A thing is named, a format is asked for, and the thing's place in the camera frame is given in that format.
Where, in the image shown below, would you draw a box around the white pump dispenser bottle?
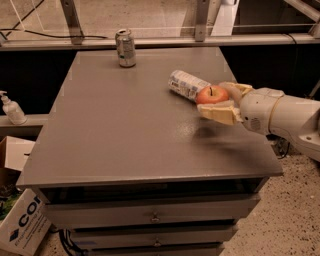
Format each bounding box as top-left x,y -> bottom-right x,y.
0,91 -> 27,125

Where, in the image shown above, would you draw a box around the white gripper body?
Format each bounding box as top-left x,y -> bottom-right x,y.
240,88 -> 284,135

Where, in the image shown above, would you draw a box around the clear plastic water bottle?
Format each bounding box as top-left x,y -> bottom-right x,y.
168,70 -> 210,102

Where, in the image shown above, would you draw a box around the open brown cardboard box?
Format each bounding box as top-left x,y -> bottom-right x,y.
0,136 -> 35,186

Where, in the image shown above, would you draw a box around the silver soda can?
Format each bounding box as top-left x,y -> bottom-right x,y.
115,29 -> 136,68

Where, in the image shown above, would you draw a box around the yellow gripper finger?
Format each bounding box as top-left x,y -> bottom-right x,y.
219,82 -> 253,105
197,100 -> 243,125

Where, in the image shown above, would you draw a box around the black cables under cabinet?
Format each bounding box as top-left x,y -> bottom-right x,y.
58,229 -> 88,256

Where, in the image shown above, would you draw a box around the grey drawer cabinet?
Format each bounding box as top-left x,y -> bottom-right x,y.
18,47 -> 282,256

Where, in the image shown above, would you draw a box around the red apple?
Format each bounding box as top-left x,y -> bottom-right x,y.
196,85 -> 229,104

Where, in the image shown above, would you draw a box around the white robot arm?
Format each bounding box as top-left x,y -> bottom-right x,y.
196,82 -> 320,161

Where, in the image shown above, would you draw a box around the white printed cardboard box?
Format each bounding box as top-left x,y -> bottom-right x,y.
0,189 -> 51,256

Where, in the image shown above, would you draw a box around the metal railing frame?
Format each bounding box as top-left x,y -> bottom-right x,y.
0,0 -> 320,51

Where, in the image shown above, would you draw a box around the black cable on floor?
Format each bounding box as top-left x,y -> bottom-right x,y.
0,0 -> 109,41

